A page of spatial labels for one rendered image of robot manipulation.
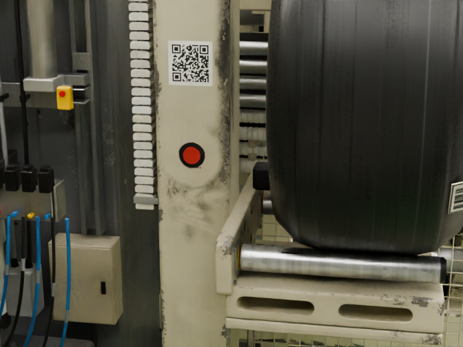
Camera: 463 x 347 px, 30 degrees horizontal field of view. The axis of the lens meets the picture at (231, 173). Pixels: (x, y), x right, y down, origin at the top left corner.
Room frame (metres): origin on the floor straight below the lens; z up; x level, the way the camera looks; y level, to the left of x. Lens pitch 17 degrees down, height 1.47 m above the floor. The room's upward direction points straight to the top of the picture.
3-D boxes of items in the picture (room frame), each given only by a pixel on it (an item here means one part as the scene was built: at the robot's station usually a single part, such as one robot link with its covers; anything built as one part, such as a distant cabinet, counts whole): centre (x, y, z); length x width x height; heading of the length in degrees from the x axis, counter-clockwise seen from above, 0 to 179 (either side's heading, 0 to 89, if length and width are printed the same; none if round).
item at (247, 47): (1.88, -0.04, 1.05); 0.20 x 0.15 x 0.30; 80
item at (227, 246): (1.50, -0.02, 0.90); 0.40 x 0.03 x 0.10; 170
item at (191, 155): (1.44, 0.07, 1.06); 0.03 x 0.02 x 0.03; 80
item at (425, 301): (1.33, -0.17, 0.84); 0.36 x 0.09 x 0.06; 80
